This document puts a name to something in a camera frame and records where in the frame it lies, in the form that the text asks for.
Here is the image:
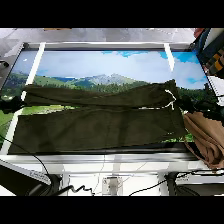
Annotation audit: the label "brown garment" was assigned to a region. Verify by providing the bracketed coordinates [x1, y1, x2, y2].
[182, 111, 224, 171]

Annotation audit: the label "dark green pants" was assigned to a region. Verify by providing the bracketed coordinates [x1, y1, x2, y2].
[7, 78, 190, 155]

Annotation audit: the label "black cable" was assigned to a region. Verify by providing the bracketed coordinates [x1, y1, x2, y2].
[127, 177, 170, 197]
[0, 133, 53, 185]
[57, 184, 96, 197]

